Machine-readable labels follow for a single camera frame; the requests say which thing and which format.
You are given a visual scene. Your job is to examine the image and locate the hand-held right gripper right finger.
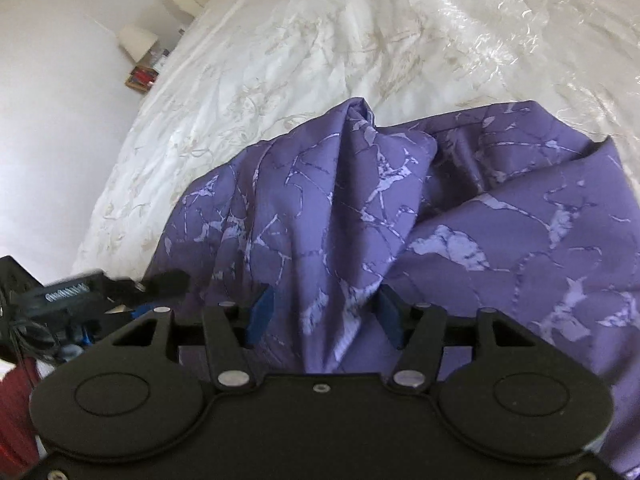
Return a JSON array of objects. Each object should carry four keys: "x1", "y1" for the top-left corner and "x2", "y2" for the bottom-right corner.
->
[{"x1": 376, "y1": 284, "x2": 538, "y2": 395}]

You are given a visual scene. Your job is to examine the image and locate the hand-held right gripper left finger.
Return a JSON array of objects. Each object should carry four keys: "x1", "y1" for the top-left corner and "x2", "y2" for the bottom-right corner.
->
[{"x1": 112, "y1": 284, "x2": 277, "y2": 392}]

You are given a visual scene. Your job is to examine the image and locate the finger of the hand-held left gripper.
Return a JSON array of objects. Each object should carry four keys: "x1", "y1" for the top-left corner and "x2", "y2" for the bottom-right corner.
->
[{"x1": 106, "y1": 269, "x2": 190, "y2": 318}]

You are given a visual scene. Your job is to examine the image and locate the purple patterned hooded jacket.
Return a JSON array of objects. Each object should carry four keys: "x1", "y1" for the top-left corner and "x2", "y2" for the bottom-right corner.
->
[{"x1": 145, "y1": 96, "x2": 640, "y2": 480}]

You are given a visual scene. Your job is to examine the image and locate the person's red garment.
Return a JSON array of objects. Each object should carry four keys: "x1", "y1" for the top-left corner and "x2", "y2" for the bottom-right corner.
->
[{"x1": 0, "y1": 357, "x2": 43, "y2": 478}]

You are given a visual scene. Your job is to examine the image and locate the cream table lamp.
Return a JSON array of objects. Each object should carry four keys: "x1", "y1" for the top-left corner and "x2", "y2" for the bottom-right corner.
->
[{"x1": 117, "y1": 24, "x2": 160, "y2": 63}]

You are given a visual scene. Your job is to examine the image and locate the bed with cream bedspread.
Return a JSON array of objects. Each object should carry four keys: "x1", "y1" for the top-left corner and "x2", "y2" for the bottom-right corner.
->
[{"x1": 72, "y1": 0, "x2": 640, "y2": 286}]

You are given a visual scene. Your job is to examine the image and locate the red picture frame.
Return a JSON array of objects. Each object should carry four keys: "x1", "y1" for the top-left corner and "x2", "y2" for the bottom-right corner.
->
[{"x1": 124, "y1": 64, "x2": 160, "y2": 94}]

